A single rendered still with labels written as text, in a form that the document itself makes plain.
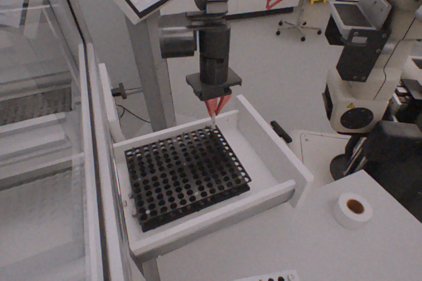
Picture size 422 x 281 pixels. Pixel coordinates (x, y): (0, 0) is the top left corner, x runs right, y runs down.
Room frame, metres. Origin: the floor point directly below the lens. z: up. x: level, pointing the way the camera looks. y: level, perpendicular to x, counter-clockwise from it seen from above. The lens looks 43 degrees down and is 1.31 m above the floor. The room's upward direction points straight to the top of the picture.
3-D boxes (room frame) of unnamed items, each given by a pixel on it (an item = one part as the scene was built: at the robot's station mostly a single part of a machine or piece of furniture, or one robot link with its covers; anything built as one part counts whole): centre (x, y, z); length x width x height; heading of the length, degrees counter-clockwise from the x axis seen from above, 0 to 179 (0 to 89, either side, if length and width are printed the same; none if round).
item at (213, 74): (0.42, 0.00, 1.06); 0.10 x 0.07 x 0.07; 114
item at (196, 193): (0.31, 0.06, 0.87); 0.22 x 0.18 x 0.06; 113
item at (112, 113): (0.55, 0.29, 0.87); 0.29 x 0.02 x 0.11; 23
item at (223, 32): (0.42, 0.00, 1.12); 0.07 x 0.06 x 0.07; 100
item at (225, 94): (0.42, 0.00, 0.99); 0.07 x 0.07 x 0.09; 24
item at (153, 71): (1.25, 0.30, 0.51); 0.50 x 0.45 x 1.02; 70
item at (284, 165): (0.39, -0.13, 0.87); 0.29 x 0.02 x 0.11; 23
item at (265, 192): (0.30, 0.07, 0.86); 0.40 x 0.26 x 0.06; 113
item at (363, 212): (0.27, -0.32, 0.78); 0.07 x 0.07 x 0.04
